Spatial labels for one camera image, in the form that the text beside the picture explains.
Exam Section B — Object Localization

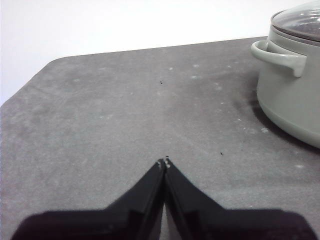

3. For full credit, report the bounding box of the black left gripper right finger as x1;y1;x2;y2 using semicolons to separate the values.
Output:
163;157;314;240

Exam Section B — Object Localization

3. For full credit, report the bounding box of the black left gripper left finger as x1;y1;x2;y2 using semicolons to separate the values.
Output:
10;159;166;240

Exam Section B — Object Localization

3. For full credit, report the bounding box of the glass lid with green knob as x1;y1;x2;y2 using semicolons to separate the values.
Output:
271;0;320;44

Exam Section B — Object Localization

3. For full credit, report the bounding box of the sage green electric cooking pot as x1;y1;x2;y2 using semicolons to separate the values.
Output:
250;23;320;150

